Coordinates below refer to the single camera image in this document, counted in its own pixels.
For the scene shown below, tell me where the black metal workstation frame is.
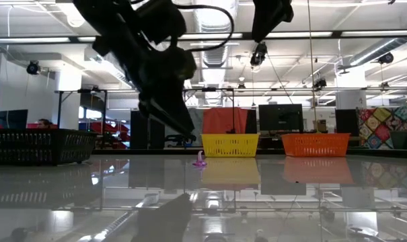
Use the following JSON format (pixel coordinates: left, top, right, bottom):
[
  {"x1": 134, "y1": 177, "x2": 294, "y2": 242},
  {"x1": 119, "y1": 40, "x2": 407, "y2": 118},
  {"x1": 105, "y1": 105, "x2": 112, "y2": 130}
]
[{"x1": 54, "y1": 87, "x2": 109, "y2": 130}]

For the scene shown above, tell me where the colourful patchwork quilt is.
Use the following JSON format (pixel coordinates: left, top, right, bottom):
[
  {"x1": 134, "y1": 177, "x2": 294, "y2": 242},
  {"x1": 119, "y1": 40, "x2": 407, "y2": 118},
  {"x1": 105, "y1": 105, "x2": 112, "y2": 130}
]
[{"x1": 357, "y1": 106, "x2": 407, "y2": 151}]

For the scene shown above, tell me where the yellow plastic basket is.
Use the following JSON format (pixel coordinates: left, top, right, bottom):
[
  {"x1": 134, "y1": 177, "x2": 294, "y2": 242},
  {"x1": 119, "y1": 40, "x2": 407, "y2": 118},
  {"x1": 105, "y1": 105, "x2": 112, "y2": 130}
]
[{"x1": 200, "y1": 133, "x2": 260, "y2": 159}]

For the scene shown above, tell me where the orange plastic basket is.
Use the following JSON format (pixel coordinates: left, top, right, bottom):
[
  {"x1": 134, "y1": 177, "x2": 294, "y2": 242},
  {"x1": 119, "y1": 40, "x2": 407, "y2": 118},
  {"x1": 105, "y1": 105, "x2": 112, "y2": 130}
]
[{"x1": 280, "y1": 132, "x2": 351, "y2": 158}]

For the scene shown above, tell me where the red cloth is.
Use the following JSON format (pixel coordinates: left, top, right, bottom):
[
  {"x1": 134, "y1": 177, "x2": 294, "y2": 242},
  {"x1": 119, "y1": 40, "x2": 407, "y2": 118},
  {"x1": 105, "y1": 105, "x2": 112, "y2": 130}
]
[{"x1": 202, "y1": 107, "x2": 249, "y2": 135}]

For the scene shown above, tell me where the black ceiling spotlight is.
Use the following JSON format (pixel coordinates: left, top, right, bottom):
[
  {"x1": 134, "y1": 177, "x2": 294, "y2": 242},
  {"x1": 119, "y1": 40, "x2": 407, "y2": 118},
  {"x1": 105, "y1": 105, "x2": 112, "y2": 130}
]
[
  {"x1": 26, "y1": 60, "x2": 42, "y2": 77},
  {"x1": 377, "y1": 52, "x2": 395, "y2": 65},
  {"x1": 250, "y1": 42, "x2": 268, "y2": 67},
  {"x1": 313, "y1": 77, "x2": 328, "y2": 91}
]

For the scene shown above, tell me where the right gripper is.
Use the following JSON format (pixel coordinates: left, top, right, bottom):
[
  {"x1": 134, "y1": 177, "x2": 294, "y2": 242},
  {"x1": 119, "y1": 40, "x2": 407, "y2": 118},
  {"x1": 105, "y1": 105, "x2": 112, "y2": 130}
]
[{"x1": 252, "y1": 0, "x2": 293, "y2": 13}]

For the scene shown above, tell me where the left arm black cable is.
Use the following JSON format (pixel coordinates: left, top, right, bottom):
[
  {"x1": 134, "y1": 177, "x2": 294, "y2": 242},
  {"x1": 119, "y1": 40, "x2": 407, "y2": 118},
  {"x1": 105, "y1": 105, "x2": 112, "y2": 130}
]
[{"x1": 169, "y1": 3, "x2": 235, "y2": 53}]

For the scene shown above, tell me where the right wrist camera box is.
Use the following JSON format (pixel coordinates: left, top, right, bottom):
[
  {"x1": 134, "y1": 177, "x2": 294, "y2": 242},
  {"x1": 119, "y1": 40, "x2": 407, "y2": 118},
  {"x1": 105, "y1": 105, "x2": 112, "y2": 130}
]
[{"x1": 251, "y1": 8, "x2": 295, "y2": 44}]

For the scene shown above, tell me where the wide black monitor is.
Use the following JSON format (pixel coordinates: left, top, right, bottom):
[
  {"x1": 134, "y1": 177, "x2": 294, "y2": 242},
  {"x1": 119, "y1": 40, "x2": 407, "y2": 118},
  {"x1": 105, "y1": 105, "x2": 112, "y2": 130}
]
[{"x1": 258, "y1": 104, "x2": 304, "y2": 132}]

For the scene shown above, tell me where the thin black pole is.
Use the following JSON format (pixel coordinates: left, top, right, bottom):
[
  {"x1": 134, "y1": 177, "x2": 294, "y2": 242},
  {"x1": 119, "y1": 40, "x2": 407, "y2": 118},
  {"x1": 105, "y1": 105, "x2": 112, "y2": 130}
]
[{"x1": 225, "y1": 87, "x2": 238, "y2": 134}]

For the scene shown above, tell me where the black aluminium table frame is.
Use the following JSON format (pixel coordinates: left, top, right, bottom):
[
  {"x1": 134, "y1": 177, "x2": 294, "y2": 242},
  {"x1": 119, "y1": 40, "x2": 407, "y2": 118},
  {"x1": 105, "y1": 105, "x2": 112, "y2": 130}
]
[{"x1": 88, "y1": 147, "x2": 407, "y2": 159}]

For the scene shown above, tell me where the black computer monitor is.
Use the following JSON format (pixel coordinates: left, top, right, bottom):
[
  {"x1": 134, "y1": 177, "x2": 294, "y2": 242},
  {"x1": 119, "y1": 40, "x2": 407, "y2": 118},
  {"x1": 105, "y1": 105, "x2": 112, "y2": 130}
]
[
  {"x1": 335, "y1": 109, "x2": 359, "y2": 137},
  {"x1": 0, "y1": 110, "x2": 29, "y2": 130}
]

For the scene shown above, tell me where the black plastic basket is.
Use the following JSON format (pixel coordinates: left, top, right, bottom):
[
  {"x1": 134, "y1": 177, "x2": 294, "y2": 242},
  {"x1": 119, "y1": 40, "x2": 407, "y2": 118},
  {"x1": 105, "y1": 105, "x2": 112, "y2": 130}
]
[{"x1": 0, "y1": 128, "x2": 98, "y2": 166}]

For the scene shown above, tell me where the white rectangular air duct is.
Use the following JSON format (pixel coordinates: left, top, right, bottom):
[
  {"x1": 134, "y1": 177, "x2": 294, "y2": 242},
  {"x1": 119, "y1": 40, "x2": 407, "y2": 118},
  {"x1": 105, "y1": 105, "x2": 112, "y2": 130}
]
[{"x1": 85, "y1": 46, "x2": 137, "y2": 91}]

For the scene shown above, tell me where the thin hanging wire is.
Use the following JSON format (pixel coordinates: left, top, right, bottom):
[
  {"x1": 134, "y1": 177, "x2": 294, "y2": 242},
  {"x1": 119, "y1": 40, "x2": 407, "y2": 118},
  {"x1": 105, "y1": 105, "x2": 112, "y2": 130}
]
[{"x1": 306, "y1": 0, "x2": 316, "y2": 118}]

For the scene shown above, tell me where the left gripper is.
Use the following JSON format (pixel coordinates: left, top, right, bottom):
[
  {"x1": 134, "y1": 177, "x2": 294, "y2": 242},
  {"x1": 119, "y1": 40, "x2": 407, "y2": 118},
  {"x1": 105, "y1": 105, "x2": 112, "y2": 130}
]
[{"x1": 122, "y1": 43, "x2": 198, "y2": 142}]

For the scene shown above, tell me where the grey cloth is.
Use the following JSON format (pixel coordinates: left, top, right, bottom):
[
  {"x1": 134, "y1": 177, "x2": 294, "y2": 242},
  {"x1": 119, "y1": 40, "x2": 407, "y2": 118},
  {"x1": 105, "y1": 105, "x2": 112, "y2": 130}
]
[{"x1": 188, "y1": 108, "x2": 204, "y2": 149}]

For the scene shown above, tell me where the ceiling light strip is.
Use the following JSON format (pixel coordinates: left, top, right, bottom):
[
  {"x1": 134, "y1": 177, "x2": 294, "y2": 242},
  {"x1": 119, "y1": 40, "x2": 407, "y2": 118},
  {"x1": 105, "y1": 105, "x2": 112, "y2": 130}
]
[
  {"x1": 0, "y1": 37, "x2": 71, "y2": 44},
  {"x1": 179, "y1": 32, "x2": 244, "y2": 40},
  {"x1": 340, "y1": 30, "x2": 406, "y2": 37},
  {"x1": 266, "y1": 32, "x2": 334, "y2": 38}
]

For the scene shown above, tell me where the person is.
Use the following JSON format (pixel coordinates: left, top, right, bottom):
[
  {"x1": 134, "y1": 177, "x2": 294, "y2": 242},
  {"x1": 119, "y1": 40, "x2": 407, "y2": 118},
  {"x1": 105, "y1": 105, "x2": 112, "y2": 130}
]
[{"x1": 36, "y1": 118, "x2": 59, "y2": 130}]

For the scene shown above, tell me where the red storage bin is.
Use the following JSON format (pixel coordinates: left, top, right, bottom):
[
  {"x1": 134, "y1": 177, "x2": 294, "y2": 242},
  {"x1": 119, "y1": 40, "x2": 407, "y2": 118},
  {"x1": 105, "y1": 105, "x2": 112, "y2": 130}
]
[{"x1": 26, "y1": 122, "x2": 60, "y2": 130}]

